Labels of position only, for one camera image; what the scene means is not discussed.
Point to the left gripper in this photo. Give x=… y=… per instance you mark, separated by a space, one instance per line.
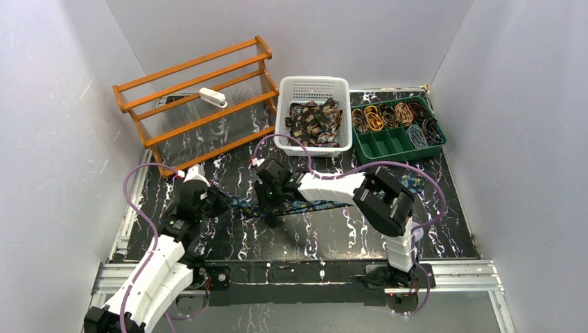
x=220 y=200

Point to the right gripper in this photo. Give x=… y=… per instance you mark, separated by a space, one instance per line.
x=263 y=193

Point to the blue floral tie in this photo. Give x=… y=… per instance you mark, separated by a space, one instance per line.
x=415 y=184

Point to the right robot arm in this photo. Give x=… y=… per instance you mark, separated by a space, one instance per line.
x=386 y=204

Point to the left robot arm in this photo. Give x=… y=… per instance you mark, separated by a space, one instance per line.
x=167 y=268

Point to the clear round tape roll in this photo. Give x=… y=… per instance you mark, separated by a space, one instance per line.
x=417 y=234

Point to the dark brown patterned tie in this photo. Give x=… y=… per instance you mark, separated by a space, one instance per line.
x=315 y=124

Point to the orange wooden rack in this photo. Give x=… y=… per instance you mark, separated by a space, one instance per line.
x=179 y=128

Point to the white plastic basket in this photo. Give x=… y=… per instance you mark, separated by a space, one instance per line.
x=302 y=89

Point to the white stapler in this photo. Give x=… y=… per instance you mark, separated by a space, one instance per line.
x=213 y=97

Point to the rolled multicolour tie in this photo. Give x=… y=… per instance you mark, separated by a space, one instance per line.
x=359 y=121

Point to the rolled yellow tie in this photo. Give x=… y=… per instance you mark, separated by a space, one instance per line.
x=373 y=118

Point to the rolled dark brown tie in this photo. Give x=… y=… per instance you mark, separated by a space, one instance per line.
x=388 y=116

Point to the rolled orange brown tie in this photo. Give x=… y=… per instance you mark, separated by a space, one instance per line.
x=404 y=114

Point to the rolled light blue tie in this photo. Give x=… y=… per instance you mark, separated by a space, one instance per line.
x=417 y=137

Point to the rolled dark red tie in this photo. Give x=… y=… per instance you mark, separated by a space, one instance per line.
x=419 y=112

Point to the rolled dark navy tie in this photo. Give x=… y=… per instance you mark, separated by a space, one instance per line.
x=432 y=132

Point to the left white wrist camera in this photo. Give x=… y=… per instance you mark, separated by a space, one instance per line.
x=195 y=172

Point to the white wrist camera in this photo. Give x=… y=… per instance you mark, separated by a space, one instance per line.
x=195 y=172
x=256 y=162

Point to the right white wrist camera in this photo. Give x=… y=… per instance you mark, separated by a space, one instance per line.
x=256 y=162

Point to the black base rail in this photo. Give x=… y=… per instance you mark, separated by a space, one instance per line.
x=363 y=281

